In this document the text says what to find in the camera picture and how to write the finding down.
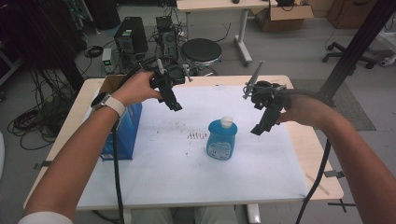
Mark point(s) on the black round stool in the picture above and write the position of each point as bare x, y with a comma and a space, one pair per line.
201, 51

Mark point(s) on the open brown cardboard box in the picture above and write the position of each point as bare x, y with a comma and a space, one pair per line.
283, 18

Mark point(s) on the grey metal table clip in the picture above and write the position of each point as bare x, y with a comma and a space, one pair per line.
333, 174
42, 165

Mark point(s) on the black metal stand pole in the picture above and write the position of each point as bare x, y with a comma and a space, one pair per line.
358, 46

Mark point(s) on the dark curtain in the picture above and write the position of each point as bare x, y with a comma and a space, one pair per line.
37, 31

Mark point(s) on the person's left hand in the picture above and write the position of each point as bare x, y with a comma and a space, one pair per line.
137, 88

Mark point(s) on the grey floor mat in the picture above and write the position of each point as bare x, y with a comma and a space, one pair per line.
348, 105

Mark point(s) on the blue cardboard box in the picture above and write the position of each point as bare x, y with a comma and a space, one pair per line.
127, 133

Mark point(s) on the closed brown cardboard box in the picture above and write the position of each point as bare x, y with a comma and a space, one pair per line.
348, 12

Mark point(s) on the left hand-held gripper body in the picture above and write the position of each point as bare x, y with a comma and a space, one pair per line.
172, 76

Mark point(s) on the small black computer tower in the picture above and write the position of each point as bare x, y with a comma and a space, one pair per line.
167, 37

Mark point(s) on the blue bottle with white cap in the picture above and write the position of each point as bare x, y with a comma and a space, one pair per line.
221, 140

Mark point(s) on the large black computer tower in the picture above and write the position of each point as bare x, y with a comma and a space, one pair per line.
130, 37

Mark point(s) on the person's white sleeve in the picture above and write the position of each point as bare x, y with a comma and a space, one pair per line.
46, 218

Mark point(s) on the black office chair base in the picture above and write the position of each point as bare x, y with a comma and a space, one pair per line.
348, 56

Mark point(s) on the white desk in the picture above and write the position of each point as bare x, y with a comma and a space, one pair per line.
218, 4

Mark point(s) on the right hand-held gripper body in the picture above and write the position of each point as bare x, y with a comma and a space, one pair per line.
271, 95

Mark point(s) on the white paper mat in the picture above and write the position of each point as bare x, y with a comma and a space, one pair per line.
174, 174

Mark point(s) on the small white power device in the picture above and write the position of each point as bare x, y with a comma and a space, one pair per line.
107, 59

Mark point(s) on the person's right hand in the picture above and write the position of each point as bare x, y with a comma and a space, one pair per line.
306, 110

